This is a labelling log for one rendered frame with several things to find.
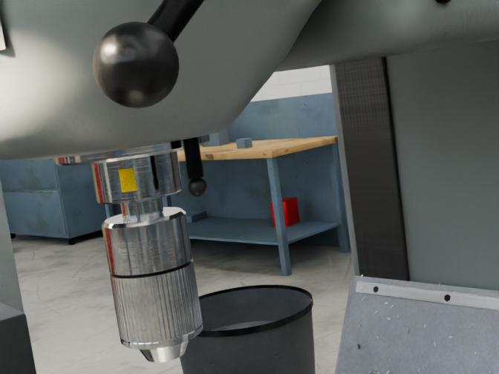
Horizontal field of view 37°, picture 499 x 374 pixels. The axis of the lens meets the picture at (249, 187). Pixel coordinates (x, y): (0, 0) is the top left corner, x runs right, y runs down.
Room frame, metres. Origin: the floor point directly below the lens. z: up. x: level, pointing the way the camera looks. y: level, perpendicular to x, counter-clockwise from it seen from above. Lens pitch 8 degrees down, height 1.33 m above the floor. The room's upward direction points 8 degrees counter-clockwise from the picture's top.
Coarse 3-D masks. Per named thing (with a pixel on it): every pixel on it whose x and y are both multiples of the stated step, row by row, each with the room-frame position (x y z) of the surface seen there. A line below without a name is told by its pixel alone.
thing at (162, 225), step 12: (120, 216) 0.42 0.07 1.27; (156, 216) 0.40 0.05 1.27; (168, 216) 0.40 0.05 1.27; (180, 216) 0.41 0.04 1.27; (108, 228) 0.40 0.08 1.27; (120, 228) 0.39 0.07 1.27; (132, 228) 0.39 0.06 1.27; (144, 228) 0.39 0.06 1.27; (156, 228) 0.39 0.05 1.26; (168, 228) 0.40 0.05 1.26; (180, 228) 0.40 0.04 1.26; (108, 240) 0.40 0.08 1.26; (120, 240) 0.39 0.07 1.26; (132, 240) 0.39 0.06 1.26
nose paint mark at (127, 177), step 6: (126, 168) 0.39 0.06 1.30; (132, 168) 0.39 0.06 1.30; (120, 174) 0.39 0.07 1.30; (126, 174) 0.39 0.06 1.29; (132, 174) 0.39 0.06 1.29; (120, 180) 0.39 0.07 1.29; (126, 180) 0.39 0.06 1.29; (132, 180) 0.39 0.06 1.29; (126, 186) 0.39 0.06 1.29; (132, 186) 0.39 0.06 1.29
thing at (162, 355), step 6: (186, 342) 0.41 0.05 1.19; (162, 348) 0.40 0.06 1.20; (168, 348) 0.40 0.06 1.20; (174, 348) 0.40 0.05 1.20; (180, 348) 0.41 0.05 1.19; (144, 354) 0.41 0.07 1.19; (150, 354) 0.40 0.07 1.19; (156, 354) 0.40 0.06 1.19; (162, 354) 0.40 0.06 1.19; (168, 354) 0.40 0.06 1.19; (174, 354) 0.40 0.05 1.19; (180, 354) 0.41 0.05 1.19; (150, 360) 0.41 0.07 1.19; (156, 360) 0.40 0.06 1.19; (162, 360) 0.40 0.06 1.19; (168, 360) 0.40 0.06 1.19
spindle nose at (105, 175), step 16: (128, 160) 0.39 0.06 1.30; (144, 160) 0.39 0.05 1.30; (160, 160) 0.40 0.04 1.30; (176, 160) 0.41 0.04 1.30; (96, 176) 0.40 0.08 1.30; (112, 176) 0.39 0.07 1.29; (144, 176) 0.39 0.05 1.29; (160, 176) 0.40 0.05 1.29; (176, 176) 0.41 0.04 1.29; (96, 192) 0.41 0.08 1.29; (112, 192) 0.39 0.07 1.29; (128, 192) 0.39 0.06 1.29; (144, 192) 0.39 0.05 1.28; (160, 192) 0.40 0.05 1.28; (176, 192) 0.41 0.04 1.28
